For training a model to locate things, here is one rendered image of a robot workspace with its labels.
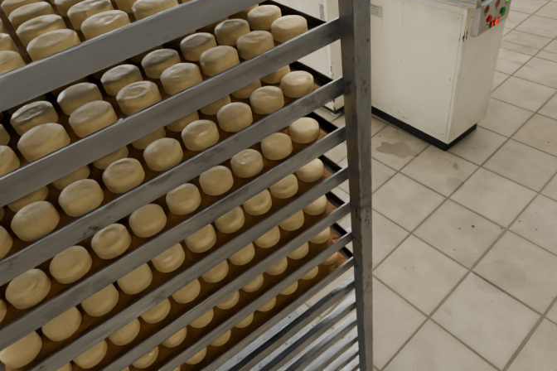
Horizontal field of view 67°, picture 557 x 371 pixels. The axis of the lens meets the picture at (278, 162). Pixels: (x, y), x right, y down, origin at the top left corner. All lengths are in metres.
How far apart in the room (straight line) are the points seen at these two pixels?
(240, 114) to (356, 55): 0.18
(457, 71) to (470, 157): 0.55
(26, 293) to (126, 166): 0.20
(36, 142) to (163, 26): 0.19
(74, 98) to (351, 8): 0.36
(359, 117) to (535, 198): 1.82
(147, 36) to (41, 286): 0.35
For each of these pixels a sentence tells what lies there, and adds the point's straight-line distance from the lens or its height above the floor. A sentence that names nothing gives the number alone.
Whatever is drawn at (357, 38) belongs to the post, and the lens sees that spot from 0.59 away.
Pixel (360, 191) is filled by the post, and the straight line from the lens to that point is 0.76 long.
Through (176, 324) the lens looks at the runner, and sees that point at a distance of 0.74.
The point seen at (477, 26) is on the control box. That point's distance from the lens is 2.14.
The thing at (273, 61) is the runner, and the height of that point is 1.41.
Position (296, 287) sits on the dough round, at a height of 0.87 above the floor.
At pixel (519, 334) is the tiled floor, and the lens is 1.95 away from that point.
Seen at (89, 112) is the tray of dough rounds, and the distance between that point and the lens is 0.54.
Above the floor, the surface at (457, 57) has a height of 0.60.
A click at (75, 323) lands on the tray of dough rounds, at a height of 1.15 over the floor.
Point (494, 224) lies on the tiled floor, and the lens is 2.24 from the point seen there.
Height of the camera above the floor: 1.67
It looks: 41 degrees down
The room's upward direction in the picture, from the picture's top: 12 degrees counter-clockwise
